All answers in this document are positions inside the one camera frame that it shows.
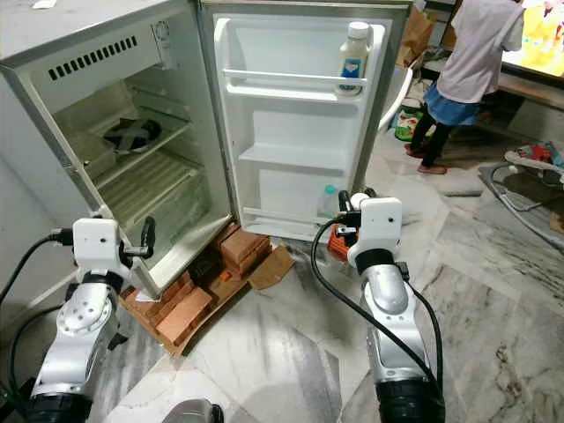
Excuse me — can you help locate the orange bottle with white cap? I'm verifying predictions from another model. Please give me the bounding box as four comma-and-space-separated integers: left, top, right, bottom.
327, 192, 370, 263

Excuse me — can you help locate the white fridge door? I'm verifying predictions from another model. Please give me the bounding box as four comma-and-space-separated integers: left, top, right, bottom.
200, 0, 413, 244

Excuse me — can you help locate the white mini fridge body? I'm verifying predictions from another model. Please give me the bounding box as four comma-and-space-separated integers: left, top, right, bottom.
0, 0, 240, 301

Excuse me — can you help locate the clear water bottle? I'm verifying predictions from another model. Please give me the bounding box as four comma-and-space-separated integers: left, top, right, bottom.
316, 184, 340, 223

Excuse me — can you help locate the white ribbed crisper cover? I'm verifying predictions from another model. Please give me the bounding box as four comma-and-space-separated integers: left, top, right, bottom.
97, 152, 202, 232

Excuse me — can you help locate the red brick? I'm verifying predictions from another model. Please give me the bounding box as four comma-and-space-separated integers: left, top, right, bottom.
153, 286, 216, 348
122, 280, 179, 323
219, 226, 271, 278

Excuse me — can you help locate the green red floor toy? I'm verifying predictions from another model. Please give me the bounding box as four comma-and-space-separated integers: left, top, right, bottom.
393, 106, 426, 144

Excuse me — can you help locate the brown cardboard sheet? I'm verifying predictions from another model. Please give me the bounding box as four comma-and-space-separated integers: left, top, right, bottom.
141, 244, 294, 359

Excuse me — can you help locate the dark round plate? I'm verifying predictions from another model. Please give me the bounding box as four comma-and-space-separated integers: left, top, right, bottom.
102, 118, 163, 156

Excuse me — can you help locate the white milk bottle blue label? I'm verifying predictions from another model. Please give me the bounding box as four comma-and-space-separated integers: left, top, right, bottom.
336, 21, 373, 97

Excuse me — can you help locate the grey baby bouncer seat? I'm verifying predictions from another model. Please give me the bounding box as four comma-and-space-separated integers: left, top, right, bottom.
479, 141, 564, 251

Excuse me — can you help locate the brown paper bag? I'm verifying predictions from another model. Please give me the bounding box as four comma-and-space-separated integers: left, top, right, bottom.
396, 4, 438, 69

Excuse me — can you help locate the grey robot leg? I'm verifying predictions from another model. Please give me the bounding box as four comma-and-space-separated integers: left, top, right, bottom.
162, 398, 226, 423

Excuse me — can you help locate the child in pink shirt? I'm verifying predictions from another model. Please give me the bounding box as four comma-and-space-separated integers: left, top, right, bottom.
404, 0, 526, 175

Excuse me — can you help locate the wooden television table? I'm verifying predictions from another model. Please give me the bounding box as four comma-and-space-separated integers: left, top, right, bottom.
421, 53, 564, 146

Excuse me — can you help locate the bright yellow television screen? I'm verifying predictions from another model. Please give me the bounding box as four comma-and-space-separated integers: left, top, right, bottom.
501, 0, 564, 82

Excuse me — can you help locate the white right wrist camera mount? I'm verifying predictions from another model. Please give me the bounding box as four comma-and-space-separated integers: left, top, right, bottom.
346, 197, 404, 271

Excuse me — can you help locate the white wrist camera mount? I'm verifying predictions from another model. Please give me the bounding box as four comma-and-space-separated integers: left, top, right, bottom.
346, 197, 404, 271
71, 218, 124, 271

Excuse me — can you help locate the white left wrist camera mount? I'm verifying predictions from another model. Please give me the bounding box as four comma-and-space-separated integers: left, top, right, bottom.
71, 218, 124, 271

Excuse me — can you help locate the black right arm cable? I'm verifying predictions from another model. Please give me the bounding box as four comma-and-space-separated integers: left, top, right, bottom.
312, 219, 445, 390

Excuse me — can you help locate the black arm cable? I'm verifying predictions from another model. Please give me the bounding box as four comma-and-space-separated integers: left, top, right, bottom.
312, 219, 445, 390
0, 227, 75, 419

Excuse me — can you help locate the white curved fridge door handle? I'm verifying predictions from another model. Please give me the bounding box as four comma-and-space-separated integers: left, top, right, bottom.
377, 68, 414, 135

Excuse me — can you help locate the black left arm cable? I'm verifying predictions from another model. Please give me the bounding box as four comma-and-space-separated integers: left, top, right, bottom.
0, 227, 75, 419

